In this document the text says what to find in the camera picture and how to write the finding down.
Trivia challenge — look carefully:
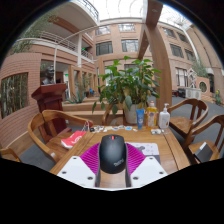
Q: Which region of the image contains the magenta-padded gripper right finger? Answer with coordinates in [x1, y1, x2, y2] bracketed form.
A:
[124, 142, 169, 189]

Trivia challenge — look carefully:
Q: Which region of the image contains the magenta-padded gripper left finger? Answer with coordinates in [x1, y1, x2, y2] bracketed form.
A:
[56, 142, 102, 189]

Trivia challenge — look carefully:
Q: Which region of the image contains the black computer mouse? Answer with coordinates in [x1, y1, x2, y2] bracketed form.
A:
[98, 133, 128, 175]

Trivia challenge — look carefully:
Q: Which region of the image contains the grey white bear-print mouse pad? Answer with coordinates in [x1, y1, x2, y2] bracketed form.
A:
[125, 141, 162, 165]

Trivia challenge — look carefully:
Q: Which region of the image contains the red white packet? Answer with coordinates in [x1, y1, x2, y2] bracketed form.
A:
[60, 130, 88, 150]

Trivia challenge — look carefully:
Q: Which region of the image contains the clear plastic bag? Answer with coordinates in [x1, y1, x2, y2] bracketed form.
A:
[150, 128, 164, 136]

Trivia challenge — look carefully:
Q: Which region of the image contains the blue squeeze tube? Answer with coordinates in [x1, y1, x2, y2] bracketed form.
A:
[135, 108, 146, 130]

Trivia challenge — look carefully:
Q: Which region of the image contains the yellow dish soap bottle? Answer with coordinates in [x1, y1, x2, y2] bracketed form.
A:
[145, 100, 158, 130]

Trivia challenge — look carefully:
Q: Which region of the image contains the white pump dispenser bottle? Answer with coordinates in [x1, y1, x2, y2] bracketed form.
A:
[157, 102, 171, 130]

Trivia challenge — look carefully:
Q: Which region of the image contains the wooden armchair with red packet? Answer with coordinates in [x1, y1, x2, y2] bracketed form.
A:
[27, 109, 95, 164]

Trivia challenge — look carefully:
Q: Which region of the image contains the wooden armchair with empty seat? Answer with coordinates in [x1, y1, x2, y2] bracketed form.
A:
[166, 97, 210, 141]

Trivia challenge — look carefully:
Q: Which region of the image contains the dark flat box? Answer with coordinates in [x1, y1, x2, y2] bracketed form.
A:
[194, 141, 214, 163]

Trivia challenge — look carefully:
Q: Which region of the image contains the wooden armchair behind plant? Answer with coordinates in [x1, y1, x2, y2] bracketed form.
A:
[100, 103, 125, 127]

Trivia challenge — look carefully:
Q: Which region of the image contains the wooden planter bench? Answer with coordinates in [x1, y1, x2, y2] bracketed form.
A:
[62, 96, 125, 126]

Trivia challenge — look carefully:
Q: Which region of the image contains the wooden armchair with dark box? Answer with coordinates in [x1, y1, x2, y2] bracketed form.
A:
[182, 114, 224, 164]

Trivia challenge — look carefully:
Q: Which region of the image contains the dark red wooden lectern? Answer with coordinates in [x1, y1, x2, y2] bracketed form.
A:
[31, 83, 69, 135]

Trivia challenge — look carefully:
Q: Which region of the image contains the green leafy potted plant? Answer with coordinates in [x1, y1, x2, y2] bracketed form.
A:
[91, 55, 163, 125]

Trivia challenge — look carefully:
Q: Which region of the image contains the dark bust statue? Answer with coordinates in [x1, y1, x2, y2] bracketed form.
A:
[40, 64, 56, 86]

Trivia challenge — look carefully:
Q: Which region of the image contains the yellow flowering plant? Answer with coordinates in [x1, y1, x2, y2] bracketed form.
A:
[214, 89, 223, 106]

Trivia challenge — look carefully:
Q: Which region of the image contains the white abstract sculpture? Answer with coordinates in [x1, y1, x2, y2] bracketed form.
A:
[186, 68, 198, 89]

